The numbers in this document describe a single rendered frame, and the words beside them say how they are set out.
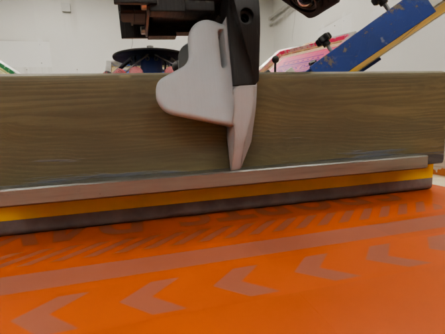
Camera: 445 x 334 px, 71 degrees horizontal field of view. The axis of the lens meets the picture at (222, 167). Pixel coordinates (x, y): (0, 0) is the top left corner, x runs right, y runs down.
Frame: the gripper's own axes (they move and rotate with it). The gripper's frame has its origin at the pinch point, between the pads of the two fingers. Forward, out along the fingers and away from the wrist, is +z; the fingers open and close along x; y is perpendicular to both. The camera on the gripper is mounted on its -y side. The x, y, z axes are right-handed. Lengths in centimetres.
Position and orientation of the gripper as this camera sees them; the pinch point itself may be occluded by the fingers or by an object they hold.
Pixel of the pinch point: (234, 147)
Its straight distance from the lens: 22.9
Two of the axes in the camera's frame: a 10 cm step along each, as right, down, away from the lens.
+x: 2.5, 1.2, -9.6
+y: -9.6, 1.1, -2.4
